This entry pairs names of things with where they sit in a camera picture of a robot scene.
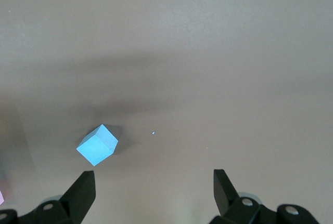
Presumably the blue foam cube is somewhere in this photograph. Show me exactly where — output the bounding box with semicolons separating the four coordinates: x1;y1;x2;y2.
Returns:
75;124;119;167

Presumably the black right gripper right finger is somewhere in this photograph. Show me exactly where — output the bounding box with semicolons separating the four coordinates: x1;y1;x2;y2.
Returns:
209;168;321;224

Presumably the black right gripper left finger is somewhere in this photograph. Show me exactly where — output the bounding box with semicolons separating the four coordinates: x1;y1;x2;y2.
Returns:
0;170;96;224

